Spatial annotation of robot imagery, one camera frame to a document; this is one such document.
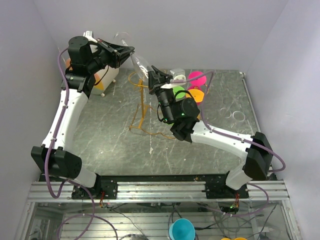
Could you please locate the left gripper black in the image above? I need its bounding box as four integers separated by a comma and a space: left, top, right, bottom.
87, 38, 135, 74

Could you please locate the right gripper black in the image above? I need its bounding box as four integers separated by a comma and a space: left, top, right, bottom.
148, 65, 176, 124

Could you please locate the clear plastic wine glass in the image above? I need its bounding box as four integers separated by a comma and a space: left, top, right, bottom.
113, 32, 153, 83
219, 107, 232, 119
232, 110, 246, 122

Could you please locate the green plastic wine glass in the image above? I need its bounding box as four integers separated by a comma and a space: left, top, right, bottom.
172, 86, 186, 100

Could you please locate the pink plastic wine glass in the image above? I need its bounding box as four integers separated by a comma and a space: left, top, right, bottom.
188, 71, 207, 88

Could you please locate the orange plastic wine glass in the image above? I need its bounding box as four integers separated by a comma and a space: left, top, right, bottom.
185, 88, 205, 120

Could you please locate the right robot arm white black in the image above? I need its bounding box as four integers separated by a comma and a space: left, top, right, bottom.
147, 66, 273, 198

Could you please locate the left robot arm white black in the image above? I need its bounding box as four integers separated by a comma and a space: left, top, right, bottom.
31, 36, 135, 199

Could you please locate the white cylindrical bread box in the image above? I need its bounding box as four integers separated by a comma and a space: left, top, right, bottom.
65, 58, 119, 99

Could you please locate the teal plastic cup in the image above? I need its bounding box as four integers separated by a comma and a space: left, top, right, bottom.
168, 218, 196, 240

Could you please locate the orange cup below table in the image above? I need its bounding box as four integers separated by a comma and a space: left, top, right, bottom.
220, 237, 248, 240

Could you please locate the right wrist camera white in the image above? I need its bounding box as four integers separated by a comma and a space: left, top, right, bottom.
161, 68, 187, 89

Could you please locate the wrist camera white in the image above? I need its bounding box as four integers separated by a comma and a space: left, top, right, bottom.
161, 68, 187, 89
83, 30, 98, 43

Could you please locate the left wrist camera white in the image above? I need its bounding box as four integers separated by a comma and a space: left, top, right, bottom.
83, 30, 98, 43

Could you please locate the gold wire wine glass rack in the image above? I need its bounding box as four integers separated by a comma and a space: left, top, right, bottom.
127, 71, 210, 140

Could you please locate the aluminium rail frame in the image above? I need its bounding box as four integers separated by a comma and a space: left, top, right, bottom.
27, 181, 290, 204

